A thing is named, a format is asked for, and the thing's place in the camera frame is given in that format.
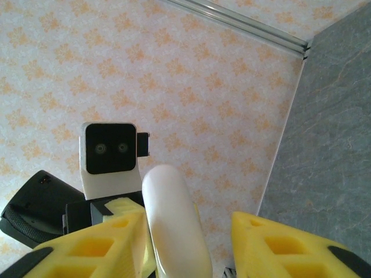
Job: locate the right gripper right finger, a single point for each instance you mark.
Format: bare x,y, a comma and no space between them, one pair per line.
290,255

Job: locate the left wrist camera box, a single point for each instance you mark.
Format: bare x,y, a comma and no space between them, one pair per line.
110,150

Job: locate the white earbud charging case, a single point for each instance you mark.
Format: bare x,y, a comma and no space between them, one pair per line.
174,217

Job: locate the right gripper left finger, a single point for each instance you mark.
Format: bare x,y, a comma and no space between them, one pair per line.
72,255

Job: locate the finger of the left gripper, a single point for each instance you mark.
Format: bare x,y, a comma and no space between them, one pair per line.
140,246
197,215

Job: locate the aluminium frame post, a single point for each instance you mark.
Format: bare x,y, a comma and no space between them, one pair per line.
246,26

